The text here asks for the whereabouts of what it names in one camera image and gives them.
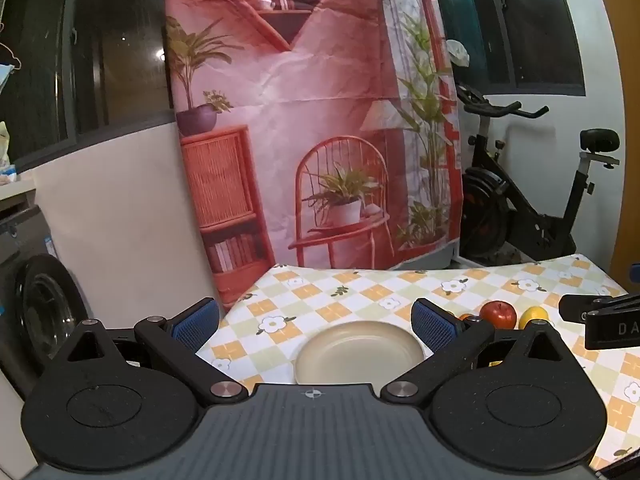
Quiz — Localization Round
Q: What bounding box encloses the pink printed backdrop cloth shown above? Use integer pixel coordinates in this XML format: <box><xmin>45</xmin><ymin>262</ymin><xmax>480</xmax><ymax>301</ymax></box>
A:
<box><xmin>164</xmin><ymin>0</ymin><xmax>463</xmax><ymax>306</ymax></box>

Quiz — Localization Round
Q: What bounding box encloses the black exercise bike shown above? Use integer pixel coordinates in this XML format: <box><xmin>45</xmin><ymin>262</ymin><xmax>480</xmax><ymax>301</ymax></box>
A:
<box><xmin>455</xmin><ymin>82</ymin><xmax>621</xmax><ymax>263</ymax></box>

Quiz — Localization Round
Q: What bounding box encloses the yellow lemon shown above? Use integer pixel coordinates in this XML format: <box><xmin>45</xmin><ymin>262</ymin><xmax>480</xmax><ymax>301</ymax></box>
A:
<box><xmin>519</xmin><ymin>306</ymin><xmax>550</xmax><ymax>330</ymax></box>

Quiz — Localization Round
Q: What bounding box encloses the brown wooden door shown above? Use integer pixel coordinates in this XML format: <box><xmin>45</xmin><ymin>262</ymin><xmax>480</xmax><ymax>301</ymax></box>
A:
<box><xmin>602</xmin><ymin>0</ymin><xmax>640</xmax><ymax>293</ymax></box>

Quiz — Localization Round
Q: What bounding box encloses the beige round plate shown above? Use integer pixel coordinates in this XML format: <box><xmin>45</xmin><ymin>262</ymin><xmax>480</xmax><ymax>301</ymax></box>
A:
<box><xmin>295</xmin><ymin>321</ymin><xmax>428</xmax><ymax>386</ymax></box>

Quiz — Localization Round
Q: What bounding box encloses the white plastic bag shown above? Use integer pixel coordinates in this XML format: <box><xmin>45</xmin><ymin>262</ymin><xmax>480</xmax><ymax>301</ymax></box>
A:
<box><xmin>0</xmin><ymin>121</ymin><xmax>18</xmax><ymax>186</ymax></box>

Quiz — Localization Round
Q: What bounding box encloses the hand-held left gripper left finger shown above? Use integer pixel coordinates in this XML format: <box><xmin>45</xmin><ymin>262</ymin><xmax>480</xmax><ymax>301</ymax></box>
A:
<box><xmin>49</xmin><ymin>298</ymin><xmax>249</xmax><ymax>406</ymax></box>

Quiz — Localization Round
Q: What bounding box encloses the dark sliding window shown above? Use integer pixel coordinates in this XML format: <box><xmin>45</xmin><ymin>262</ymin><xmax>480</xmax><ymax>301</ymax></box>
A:
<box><xmin>0</xmin><ymin>0</ymin><xmax>173</xmax><ymax>161</ymax></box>
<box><xmin>430</xmin><ymin>0</ymin><xmax>586</xmax><ymax>97</ymax></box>

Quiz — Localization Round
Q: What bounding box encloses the red apple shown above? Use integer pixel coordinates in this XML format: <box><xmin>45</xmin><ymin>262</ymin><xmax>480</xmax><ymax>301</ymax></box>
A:
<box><xmin>480</xmin><ymin>301</ymin><xmax>517</xmax><ymax>330</ymax></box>

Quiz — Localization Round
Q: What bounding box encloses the checkered flower tablecloth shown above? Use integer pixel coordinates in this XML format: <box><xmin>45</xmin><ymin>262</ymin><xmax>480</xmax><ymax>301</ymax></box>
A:
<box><xmin>195</xmin><ymin>254</ymin><xmax>631</xmax><ymax>473</ymax></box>

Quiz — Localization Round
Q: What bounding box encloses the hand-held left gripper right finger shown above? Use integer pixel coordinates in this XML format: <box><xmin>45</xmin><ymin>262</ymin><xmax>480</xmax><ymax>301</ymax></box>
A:
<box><xmin>382</xmin><ymin>299</ymin><xmax>586</xmax><ymax>406</ymax></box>

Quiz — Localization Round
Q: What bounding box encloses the white crumpled cloth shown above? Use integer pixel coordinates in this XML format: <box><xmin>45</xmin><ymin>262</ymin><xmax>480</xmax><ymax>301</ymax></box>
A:
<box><xmin>446</xmin><ymin>39</ymin><xmax>471</xmax><ymax>68</ymax></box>

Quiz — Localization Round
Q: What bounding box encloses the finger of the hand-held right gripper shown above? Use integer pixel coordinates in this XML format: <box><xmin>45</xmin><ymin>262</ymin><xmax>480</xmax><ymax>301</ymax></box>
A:
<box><xmin>559</xmin><ymin>293</ymin><xmax>640</xmax><ymax>321</ymax></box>

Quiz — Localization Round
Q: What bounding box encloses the grey washing machine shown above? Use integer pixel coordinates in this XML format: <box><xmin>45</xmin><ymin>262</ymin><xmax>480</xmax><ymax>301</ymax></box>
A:
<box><xmin>0</xmin><ymin>187</ymin><xmax>101</xmax><ymax>401</ymax></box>

